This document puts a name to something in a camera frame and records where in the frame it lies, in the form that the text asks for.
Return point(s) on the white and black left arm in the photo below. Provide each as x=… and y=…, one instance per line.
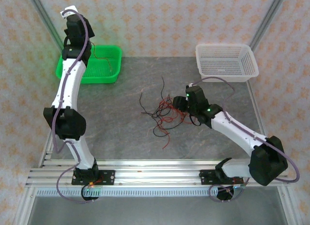
x=70, y=84

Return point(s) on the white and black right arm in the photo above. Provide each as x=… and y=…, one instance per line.
x=232, y=130

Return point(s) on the green plastic mesh basket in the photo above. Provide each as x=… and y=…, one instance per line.
x=106, y=77

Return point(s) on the white plastic mesh basket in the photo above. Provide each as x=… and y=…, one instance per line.
x=252, y=65

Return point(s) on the grey metal base panel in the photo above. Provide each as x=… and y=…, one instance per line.
x=155, y=210

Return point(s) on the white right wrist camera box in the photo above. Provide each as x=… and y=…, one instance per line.
x=190, y=84

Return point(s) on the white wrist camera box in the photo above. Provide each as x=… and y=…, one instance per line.
x=190, y=84
x=70, y=10

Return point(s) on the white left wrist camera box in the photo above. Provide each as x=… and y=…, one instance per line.
x=70, y=10

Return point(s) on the aluminium frame post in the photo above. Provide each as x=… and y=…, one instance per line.
x=43, y=14
x=268, y=14

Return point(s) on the aluminium table side rail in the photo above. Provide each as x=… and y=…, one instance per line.
x=256, y=109
x=46, y=154

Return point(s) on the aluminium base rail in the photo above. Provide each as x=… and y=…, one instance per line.
x=155, y=167

